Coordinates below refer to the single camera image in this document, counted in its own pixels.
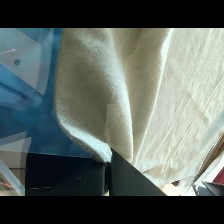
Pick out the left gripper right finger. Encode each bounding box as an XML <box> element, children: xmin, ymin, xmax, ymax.
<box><xmin>109</xmin><ymin>148</ymin><xmax>167</xmax><ymax>197</ymax></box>

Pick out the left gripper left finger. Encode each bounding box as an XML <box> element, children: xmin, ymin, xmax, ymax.
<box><xmin>25</xmin><ymin>152</ymin><xmax>107</xmax><ymax>197</ymax></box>

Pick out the cream shirt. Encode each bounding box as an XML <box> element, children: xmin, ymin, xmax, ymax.
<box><xmin>54</xmin><ymin>28</ymin><xmax>224</xmax><ymax>188</ymax></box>

